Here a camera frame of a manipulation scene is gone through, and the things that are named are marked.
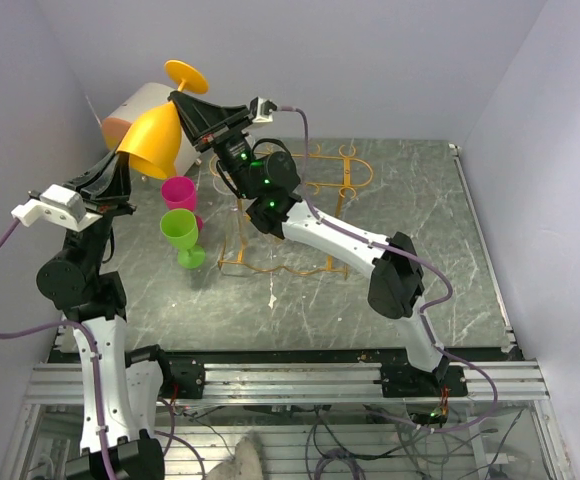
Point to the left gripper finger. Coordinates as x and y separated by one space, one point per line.
84 183
113 186

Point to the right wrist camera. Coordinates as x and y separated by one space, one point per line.
261 111

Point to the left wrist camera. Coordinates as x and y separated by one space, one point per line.
57 205

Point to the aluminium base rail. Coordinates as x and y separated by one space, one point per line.
252 384

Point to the white cloth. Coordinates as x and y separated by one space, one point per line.
246 464

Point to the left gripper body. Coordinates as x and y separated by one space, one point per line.
102 210

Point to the pink plastic goblet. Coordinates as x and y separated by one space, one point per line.
180 196

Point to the orange plastic goblet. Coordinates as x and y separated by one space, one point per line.
152 143

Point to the green plastic goblet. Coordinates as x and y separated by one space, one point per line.
182 235

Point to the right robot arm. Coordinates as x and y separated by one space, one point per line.
270 183

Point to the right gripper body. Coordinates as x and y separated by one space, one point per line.
232 130

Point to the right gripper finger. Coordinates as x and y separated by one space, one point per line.
199 121
177 97

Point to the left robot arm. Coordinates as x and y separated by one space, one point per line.
120 389

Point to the gold wire glass rack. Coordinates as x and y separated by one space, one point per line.
310 216

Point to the cream cylindrical box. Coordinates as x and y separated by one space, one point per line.
148 96

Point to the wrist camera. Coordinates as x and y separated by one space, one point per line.
261 111
57 205

